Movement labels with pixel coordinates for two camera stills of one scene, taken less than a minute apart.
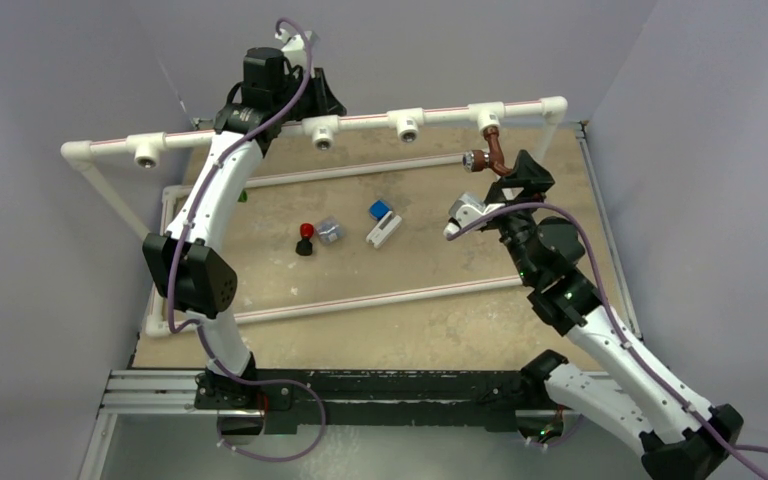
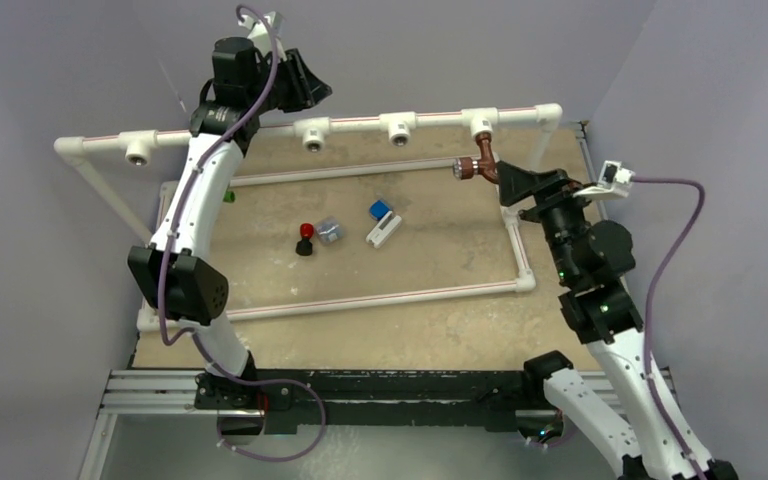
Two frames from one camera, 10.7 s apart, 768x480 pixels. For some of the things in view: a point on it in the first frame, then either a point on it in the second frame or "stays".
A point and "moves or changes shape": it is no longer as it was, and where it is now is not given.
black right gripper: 526,175 -> 548,190
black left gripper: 324,103 -> 305,89
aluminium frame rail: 148,393 stays
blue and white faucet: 387,225 stays
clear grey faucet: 329,230 stays
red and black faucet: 305,245 stays
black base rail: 382,397 stays
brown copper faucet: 478,160 moves or changes shape
